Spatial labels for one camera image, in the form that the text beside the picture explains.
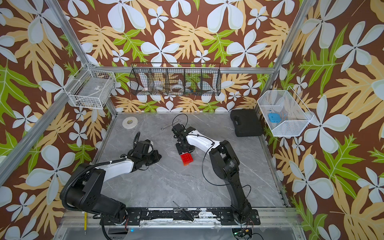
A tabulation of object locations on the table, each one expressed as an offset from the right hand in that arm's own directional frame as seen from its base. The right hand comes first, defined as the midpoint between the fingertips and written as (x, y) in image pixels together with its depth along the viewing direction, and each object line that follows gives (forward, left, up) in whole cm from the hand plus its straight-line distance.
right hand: (182, 149), depth 96 cm
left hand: (-3, +12, +1) cm, 13 cm away
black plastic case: (+20, -45, +4) cm, 50 cm away
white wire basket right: (+8, -60, +24) cm, 65 cm away
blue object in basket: (+7, -53, +23) cm, 58 cm away
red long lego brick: (-7, -3, +1) cm, 7 cm away
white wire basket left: (+22, +52, +32) cm, 65 cm away
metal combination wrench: (+21, +16, -3) cm, 26 cm away
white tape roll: (+26, +42, -2) cm, 49 cm away
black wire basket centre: (+37, +4, +29) cm, 47 cm away
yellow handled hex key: (-39, +47, -2) cm, 61 cm away
